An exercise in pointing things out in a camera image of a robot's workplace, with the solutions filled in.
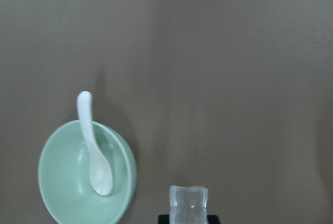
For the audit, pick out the single clear ice cube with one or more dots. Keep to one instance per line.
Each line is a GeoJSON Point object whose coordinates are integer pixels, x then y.
{"type": "Point", "coordinates": [188, 204]}

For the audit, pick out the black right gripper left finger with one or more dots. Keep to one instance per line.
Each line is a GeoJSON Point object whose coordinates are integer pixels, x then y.
{"type": "Point", "coordinates": [163, 219]}

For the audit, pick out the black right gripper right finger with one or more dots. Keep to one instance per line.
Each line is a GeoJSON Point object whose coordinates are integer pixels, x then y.
{"type": "Point", "coordinates": [213, 219]}

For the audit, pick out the mint green bowl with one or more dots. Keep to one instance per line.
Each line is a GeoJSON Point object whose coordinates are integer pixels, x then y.
{"type": "Point", "coordinates": [64, 182]}

